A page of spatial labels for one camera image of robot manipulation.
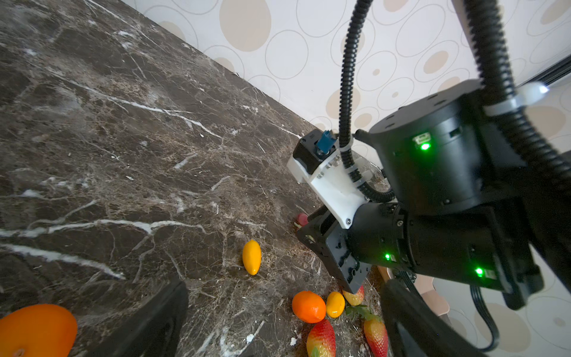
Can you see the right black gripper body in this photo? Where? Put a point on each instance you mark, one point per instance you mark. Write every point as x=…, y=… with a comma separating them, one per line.
x=377, y=237

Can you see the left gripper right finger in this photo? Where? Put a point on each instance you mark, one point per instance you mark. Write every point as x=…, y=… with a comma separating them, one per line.
x=414, y=330

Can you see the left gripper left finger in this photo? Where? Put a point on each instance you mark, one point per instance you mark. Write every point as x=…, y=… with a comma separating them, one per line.
x=154, y=330

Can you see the pink scalloped fruit bowl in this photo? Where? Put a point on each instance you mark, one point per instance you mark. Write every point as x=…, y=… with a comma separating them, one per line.
x=423, y=284

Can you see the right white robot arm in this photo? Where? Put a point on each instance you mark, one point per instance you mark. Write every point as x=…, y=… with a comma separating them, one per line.
x=458, y=185

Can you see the fake strawberry centre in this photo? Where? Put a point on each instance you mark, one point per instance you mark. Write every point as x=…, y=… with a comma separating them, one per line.
x=376, y=335

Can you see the fake peach strawberry front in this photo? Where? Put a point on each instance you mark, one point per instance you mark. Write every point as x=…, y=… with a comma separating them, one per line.
x=354, y=299

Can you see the red fake grape bunch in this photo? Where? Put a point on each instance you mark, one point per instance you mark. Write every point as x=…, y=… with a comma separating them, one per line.
x=301, y=220

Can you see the small yellow fake lemon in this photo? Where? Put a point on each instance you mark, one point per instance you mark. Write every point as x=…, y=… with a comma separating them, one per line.
x=335, y=305

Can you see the fake strawberry front left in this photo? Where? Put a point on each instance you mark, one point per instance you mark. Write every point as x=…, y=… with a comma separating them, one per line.
x=321, y=340

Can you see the fake orange centre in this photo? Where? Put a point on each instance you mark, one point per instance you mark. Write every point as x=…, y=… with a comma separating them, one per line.
x=309, y=307

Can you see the fake orange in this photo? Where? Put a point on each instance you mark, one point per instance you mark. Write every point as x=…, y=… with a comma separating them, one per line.
x=309, y=307
x=39, y=330

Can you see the fake orange far left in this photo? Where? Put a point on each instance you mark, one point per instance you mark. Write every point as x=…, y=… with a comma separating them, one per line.
x=39, y=330

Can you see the small yellow fake mango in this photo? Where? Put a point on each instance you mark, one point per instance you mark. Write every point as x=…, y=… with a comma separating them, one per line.
x=251, y=257

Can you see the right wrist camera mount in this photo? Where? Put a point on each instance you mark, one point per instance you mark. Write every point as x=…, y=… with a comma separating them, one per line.
x=317, y=162

